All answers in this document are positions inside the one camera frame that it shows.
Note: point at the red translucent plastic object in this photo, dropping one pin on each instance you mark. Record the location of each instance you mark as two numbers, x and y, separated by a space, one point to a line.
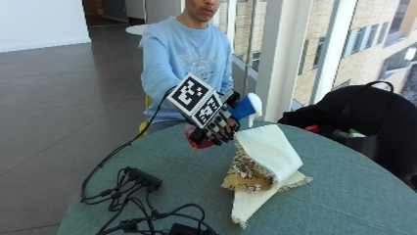
196 143

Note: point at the white cube with black markers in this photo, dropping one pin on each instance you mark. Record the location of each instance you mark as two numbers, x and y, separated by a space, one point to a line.
195 98

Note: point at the cream cloth with brown pattern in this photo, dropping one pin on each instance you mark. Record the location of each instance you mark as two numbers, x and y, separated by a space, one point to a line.
265 156

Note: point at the yellow chair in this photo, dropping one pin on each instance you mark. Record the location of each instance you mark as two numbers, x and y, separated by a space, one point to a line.
147 112

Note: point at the black hub box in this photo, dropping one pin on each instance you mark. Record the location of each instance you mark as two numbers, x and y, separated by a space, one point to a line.
143 178

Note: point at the small red object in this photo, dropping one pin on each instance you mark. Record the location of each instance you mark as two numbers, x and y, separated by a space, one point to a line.
311 128

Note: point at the person in light blue sweatshirt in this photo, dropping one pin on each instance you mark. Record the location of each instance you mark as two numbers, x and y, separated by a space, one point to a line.
183 52

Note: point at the white window pillar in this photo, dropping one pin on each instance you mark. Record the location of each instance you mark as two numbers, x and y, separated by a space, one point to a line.
280 55

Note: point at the black power adapter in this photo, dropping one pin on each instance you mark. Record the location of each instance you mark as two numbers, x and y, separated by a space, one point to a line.
184 229

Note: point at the black bag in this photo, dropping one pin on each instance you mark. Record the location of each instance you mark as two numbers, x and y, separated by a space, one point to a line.
369 117

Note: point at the white round table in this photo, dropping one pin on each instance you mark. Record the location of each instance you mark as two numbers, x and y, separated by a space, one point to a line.
137 29

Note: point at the grey window post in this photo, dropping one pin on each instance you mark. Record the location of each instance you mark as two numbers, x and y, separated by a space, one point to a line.
332 49

